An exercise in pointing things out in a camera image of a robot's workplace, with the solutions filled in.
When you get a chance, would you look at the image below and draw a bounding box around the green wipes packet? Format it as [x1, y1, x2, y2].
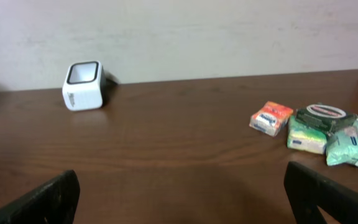
[326, 119, 358, 167]

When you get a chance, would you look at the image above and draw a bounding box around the green round-label packet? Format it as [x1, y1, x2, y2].
[295, 104, 358, 135]

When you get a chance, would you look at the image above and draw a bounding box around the white barcode scanner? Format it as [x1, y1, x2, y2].
[62, 60, 106, 111]

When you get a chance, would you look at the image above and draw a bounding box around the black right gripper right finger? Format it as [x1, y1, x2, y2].
[284, 161, 358, 223]

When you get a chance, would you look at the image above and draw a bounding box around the teal Kleenex tissue pack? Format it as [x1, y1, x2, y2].
[287, 116, 328, 154]

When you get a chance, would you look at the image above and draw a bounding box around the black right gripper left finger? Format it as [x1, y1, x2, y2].
[0, 170, 80, 224]

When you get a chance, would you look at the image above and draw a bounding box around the orange tissue pack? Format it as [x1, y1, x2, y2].
[249, 101, 293, 137]

